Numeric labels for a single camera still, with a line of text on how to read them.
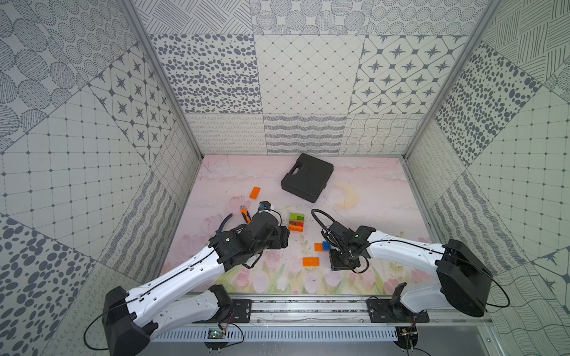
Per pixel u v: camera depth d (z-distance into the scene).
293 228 0.93
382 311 0.74
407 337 0.72
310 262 0.85
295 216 0.95
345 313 0.76
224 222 0.95
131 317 0.39
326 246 0.86
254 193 1.07
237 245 0.53
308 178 1.06
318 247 0.88
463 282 0.42
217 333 0.72
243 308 0.74
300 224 0.93
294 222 0.94
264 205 0.67
